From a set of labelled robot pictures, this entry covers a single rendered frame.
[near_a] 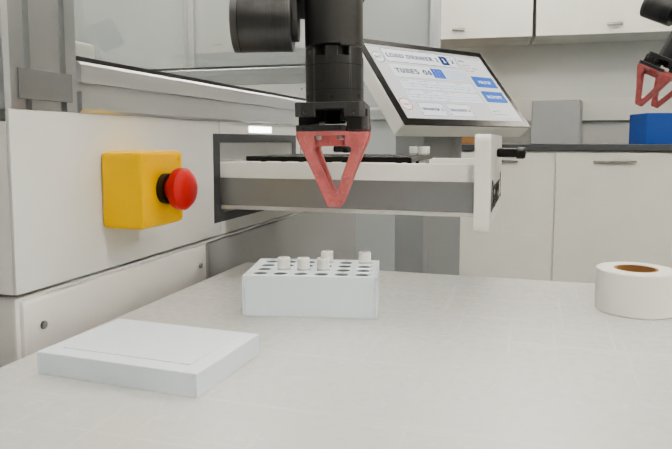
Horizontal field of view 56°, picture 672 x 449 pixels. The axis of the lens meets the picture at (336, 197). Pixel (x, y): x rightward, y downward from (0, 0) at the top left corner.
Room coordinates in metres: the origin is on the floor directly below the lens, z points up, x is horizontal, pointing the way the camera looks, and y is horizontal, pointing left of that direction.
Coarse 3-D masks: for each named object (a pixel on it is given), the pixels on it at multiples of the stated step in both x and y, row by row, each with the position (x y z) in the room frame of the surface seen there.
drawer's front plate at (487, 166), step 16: (480, 144) 0.70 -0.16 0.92; (496, 144) 0.81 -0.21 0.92; (480, 160) 0.70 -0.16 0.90; (496, 160) 0.82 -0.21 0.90; (480, 176) 0.70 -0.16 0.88; (496, 176) 0.83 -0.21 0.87; (480, 192) 0.70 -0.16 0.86; (480, 208) 0.70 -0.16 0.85; (496, 208) 0.85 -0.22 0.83; (480, 224) 0.70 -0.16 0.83
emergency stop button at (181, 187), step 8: (184, 168) 0.60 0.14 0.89; (176, 176) 0.58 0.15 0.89; (184, 176) 0.59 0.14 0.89; (192, 176) 0.60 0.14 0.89; (168, 184) 0.58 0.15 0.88; (176, 184) 0.58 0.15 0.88; (184, 184) 0.59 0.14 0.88; (192, 184) 0.60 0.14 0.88; (168, 192) 0.58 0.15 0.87; (176, 192) 0.58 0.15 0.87; (184, 192) 0.58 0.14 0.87; (192, 192) 0.60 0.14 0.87; (168, 200) 0.58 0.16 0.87; (176, 200) 0.58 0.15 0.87; (184, 200) 0.59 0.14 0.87; (192, 200) 0.60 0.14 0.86; (176, 208) 0.59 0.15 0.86; (184, 208) 0.59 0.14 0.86
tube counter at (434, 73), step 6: (426, 72) 1.80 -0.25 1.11; (432, 72) 1.81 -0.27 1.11; (438, 72) 1.83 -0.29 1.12; (444, 72) 1.85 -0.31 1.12; (450, 72) 1.87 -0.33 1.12; (456, 72) 1.88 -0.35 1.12; (462, 72) 1.90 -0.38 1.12; (432, 78) 1.79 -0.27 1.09; (438, 78) 1.81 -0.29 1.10; (444, 78) 1.82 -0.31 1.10; (450, 78) 1.84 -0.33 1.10; (456, 78) 1.86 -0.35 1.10; (462, 78) 1.88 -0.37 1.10
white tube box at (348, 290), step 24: (264, 264) 0.62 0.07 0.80; (312, 264) 0.62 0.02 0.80; (336, 264) 0.62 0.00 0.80; (360, 264) 0.62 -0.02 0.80; (264, 288) 0.57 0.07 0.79; (288, 288) 0.57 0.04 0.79; (312, 288) 0.56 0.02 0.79; (336, 288) 0.56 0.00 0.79; (360, 288) 0.56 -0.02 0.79; (264, 312) 0.57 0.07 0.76; (288, 312) 0.57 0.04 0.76; (312, 312) 0.56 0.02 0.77; (336, 312) 0.56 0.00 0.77; (360, 312) 0.56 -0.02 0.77
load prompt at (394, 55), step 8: (384, 48) 1.77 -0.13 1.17; (384, 56) 1.74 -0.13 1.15; (392, 56) 1.76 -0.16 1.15; (400, 56) 1.78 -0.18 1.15; (408, 56) 1.81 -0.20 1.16; (416, 56) 1.83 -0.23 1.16; (424, 56) 1.85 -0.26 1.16; (432, 56) 1.88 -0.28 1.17; (440, 56) 1.90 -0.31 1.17; (448, 56) 1.93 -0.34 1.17; (424, 64) 1.82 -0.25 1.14; (432, 64) 1.84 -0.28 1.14; (440, 64) 1.87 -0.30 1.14; (448, 64) 1.89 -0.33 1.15; (456, 64) 1.92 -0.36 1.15
